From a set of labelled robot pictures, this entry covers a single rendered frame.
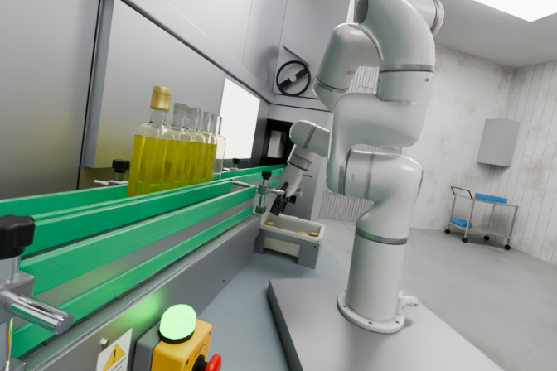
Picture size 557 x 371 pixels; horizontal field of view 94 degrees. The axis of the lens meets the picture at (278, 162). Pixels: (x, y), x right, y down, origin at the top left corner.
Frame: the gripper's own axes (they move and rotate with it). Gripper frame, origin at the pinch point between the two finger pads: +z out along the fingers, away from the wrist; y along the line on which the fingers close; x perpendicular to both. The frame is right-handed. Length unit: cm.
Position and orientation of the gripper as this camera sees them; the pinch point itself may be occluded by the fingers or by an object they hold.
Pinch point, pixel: (278, 207)
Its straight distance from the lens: 86.4
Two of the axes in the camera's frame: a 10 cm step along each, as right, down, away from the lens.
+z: -4.1, 9.0, 1.4
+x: 8.7, 4.3, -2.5
